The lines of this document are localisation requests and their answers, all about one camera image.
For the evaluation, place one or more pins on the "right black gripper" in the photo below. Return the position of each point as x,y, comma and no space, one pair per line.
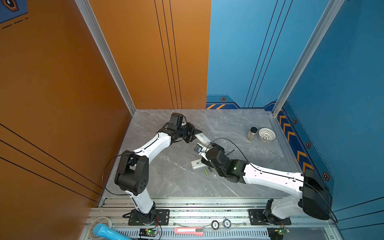
205,162

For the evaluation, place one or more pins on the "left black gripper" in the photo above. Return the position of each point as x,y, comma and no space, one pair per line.
192,131

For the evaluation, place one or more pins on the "white remote control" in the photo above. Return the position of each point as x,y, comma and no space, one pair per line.
203,139
197,164

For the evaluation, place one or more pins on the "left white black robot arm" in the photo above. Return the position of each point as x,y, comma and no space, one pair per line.
132,174

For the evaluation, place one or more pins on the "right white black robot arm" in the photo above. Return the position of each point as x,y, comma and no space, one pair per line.
306,193

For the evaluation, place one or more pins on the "glass jar black lid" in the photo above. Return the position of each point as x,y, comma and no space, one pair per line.
252,133

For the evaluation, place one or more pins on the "white mesh basket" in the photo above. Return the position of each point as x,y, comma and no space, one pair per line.
266,135

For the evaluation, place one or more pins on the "black round badge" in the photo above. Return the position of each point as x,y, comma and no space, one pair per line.
215,225

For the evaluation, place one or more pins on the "blue round badge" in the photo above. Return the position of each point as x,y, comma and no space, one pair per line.
227,223

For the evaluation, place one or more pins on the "pink utility knife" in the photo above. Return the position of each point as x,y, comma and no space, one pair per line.
196,231

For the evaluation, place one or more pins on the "green circuit board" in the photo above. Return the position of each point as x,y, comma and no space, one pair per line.
148,233

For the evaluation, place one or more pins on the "small circuit board right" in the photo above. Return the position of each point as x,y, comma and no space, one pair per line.
282,231

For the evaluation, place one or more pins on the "white tape roll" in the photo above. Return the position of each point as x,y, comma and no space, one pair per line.
101,220

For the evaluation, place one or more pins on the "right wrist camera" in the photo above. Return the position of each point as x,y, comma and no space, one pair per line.
200,149

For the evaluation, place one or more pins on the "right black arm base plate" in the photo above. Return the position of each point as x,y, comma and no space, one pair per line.
260,217

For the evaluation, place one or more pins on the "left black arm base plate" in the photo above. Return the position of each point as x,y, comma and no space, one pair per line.
157,216

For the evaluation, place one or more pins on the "blue cylinder handle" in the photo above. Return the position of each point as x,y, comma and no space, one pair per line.
103,231

